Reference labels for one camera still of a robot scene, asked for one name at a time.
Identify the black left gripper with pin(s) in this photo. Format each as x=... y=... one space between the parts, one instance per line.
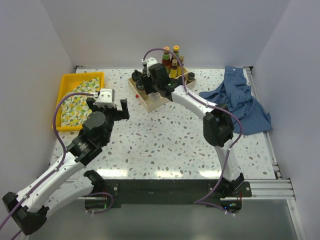
x=119 y=114

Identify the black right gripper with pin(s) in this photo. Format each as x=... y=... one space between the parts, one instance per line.
x=148 y=87

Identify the glass shaker jar brown residue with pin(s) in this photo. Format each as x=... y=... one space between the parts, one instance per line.
x=154 y=97

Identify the beige wooden divided box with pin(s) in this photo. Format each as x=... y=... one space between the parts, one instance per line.
x=143 y=97

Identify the small yellow oil bottle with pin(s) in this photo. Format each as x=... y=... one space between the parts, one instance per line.
x=180 y=66
x=173 y=69

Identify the sauce bottle green label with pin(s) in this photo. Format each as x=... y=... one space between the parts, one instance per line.
x=176 y=52
x=166 y=59

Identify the small dark spice jar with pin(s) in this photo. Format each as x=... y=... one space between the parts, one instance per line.
x=190 y=77

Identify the glass jar black rim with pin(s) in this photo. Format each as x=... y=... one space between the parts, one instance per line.
x=139 y=85

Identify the glass shaker jar white powder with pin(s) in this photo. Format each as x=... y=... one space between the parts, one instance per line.
x=144 y=70

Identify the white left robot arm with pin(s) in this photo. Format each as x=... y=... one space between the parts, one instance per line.
x=29 y=207

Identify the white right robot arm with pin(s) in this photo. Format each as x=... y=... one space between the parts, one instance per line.
x=218 y=129

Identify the lemon print cloth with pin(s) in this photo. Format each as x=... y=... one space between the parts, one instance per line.
x=74 y=110

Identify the yellow plastic tray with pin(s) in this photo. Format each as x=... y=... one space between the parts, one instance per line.
x=68 y=82

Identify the blue checked shirt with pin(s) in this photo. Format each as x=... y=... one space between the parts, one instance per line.
x=237 y=95

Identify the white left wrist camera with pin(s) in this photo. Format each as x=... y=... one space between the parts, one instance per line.
x=106 y=98

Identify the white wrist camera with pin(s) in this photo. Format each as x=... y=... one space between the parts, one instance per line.
x=148 y=62
x=106 y=98

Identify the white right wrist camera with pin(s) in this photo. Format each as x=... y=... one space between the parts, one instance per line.
x=148 y=62

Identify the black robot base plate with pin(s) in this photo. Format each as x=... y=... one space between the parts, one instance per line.
x=117 y=192

